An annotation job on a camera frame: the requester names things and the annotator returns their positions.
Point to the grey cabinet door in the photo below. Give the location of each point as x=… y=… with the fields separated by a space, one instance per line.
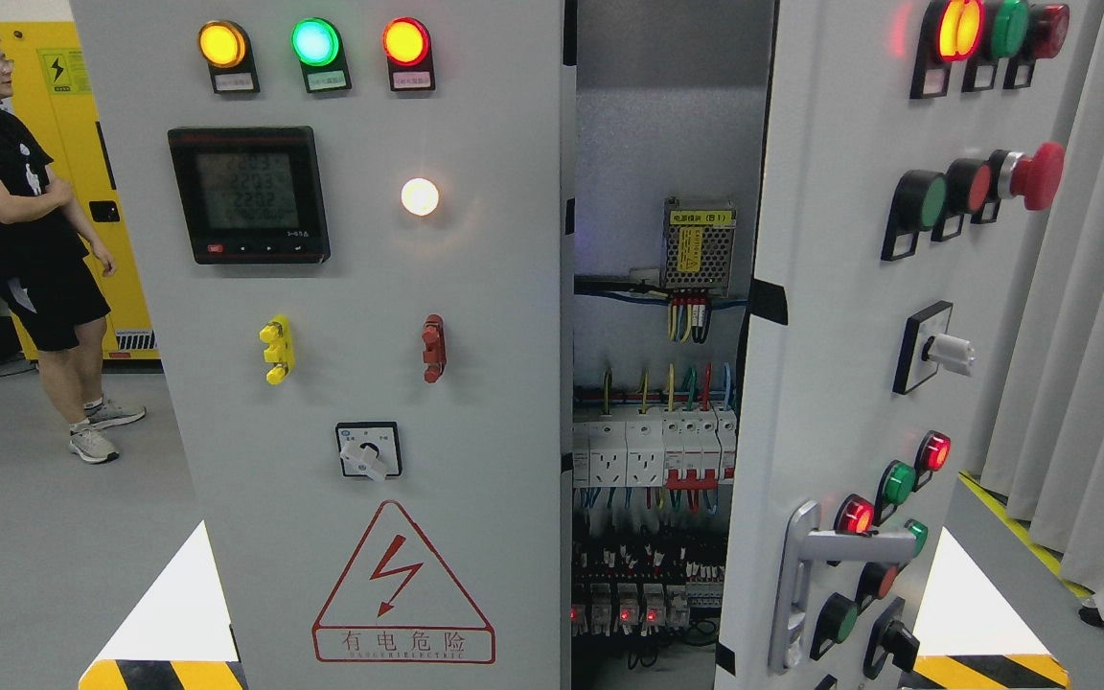
x=482 y=446
x=880 y=118

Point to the red indicator lamp left door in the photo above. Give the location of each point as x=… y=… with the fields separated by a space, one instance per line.
x=408 y=50

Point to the green indicator lamp left door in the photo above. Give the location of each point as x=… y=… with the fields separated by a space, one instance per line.
x=318 y=47

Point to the yellow indicator lamp left door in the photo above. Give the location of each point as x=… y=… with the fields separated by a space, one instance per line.
x=226 y=48

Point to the white circuit breaker row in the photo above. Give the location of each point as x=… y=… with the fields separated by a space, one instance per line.
x=681 y=450

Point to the metal mesh power supply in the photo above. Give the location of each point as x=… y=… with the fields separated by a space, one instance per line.
x=697 y=242

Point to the white indicator lamp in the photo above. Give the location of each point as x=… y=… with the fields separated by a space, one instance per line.
x=420 y=196

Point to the black relay terminal row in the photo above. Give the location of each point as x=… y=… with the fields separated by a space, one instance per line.
x=645 y=585

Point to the red electric hazard warning sticker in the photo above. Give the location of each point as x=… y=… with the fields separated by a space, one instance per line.
x=397 y=601

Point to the black digital power meter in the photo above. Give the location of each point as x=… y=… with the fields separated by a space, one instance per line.
x=251 y=194

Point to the red emergency stop button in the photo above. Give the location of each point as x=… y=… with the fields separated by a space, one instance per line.
x=1035 y=176

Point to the yellow safety cabinet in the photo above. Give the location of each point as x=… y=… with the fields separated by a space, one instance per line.
x=53 y=95

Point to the man in black shirt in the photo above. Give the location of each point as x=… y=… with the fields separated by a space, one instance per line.
x=45 y=238

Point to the black white rotary switch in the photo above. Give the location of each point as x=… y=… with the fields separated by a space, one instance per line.
x=369 y=449

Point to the yellow terminal post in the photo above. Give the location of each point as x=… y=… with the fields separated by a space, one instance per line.
x=276 y=336

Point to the white knob selector switch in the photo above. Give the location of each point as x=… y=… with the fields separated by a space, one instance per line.
x=927 y=347

